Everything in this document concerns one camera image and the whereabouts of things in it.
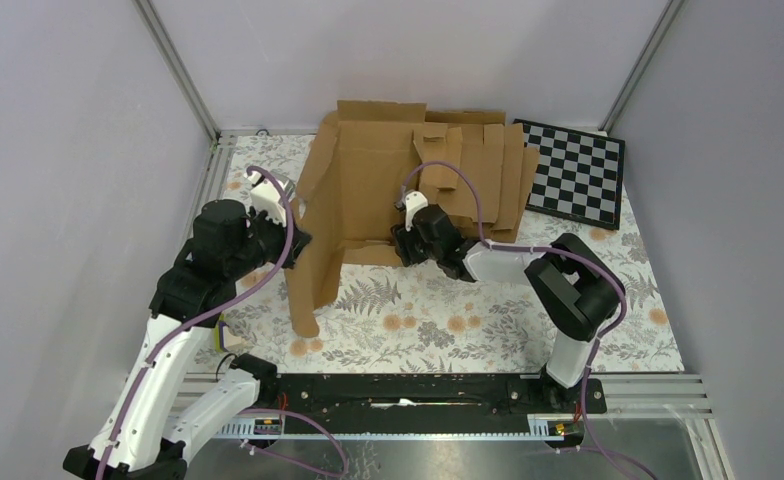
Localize brown cardboard box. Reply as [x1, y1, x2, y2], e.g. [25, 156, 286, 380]
[286, 100, 462, 338]

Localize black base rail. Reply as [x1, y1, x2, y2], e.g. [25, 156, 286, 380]
[255, 373, 608, 436]

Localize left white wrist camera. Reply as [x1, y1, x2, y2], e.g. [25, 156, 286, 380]
[245, 166, 296, 226]

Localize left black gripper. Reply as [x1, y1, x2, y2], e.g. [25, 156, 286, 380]
[228, 204, 314, 280]

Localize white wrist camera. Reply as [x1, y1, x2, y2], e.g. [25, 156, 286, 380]
[245, 166, 296, 226]
[394, 190, 430, 214]

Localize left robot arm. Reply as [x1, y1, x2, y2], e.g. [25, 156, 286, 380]
[63, 199, 311, 479]

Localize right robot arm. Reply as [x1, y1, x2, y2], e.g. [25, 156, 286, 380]
[391, 204, 626, 412]

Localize black white checkerboard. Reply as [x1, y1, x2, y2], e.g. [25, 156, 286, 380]
[514, 119, 626, 231]

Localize yellow green small object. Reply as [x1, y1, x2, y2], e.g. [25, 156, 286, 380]
[213, 322, 247, 353]

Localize stack of flat cardboard blanks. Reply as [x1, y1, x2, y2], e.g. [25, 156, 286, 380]
[414, 110, 539, 243]

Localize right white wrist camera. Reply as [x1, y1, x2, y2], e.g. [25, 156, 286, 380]
[394, 190, 430, 214]

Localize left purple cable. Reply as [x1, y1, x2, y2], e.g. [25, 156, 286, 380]
[93, 166, 299, 480]

